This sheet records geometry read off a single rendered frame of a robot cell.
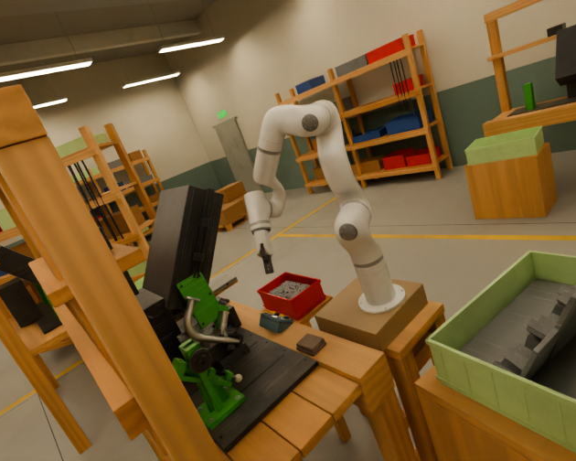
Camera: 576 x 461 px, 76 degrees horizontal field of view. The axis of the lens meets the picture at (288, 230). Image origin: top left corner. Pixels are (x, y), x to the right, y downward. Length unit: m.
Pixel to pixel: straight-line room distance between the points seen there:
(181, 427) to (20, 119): 0.69
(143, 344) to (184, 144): 10.96
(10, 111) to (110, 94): 10.52
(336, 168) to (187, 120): 10.76
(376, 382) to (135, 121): 10.51
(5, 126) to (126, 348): 0.46
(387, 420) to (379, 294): 0.44
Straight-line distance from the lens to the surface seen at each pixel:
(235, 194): 8.32
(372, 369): 1.32
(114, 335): 0.83
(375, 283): 1.45
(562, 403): 1.11
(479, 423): 1.27
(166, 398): 0.91
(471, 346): 1.40
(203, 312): 1.59
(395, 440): 1.55
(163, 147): 11.41
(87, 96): 11.13
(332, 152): 1.29
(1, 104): 0.80
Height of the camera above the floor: 1.74
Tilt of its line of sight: 16 degrees down
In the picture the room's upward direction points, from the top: 21 degrees counter-clockwise
